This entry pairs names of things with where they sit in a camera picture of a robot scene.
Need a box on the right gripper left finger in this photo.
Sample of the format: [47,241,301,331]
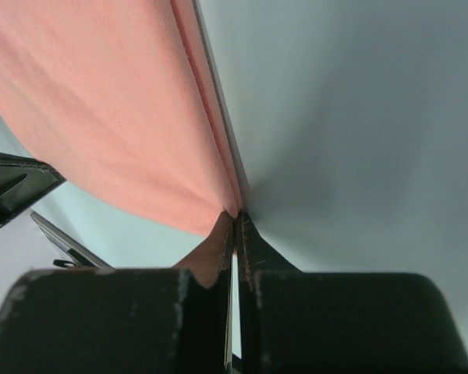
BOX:
[0,213,234,373]

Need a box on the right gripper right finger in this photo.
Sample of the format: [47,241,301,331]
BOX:
[235,212,468,373]

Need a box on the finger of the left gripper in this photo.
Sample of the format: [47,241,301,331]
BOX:
[0,152,66,228]

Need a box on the light pink t-shirt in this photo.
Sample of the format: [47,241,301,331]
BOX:
[0,0,244,238]

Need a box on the aluminium frame rail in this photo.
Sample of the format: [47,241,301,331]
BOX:
[30,212,111,268]

